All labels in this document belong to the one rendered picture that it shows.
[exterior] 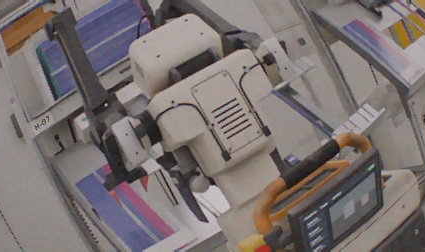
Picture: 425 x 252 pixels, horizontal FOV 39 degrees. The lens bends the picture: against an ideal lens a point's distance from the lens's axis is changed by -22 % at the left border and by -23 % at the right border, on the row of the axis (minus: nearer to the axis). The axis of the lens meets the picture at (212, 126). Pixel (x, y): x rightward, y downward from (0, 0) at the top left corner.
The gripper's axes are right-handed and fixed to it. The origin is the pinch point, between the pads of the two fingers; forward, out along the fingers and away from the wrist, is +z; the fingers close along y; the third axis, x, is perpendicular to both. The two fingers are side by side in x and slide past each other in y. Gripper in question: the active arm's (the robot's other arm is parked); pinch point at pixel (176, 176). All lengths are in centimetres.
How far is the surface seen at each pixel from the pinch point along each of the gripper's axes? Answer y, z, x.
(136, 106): -7.0, -7.4, -33.4
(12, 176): 41, 91, -152
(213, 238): 7.9, 3.4, 30.0
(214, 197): -4.3, 2.1, 15.4
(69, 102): 17, -16, -48
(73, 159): 26.9, -0.7, -33.9
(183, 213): 8.3, 2.2, 14.4
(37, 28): 10, -30, -99
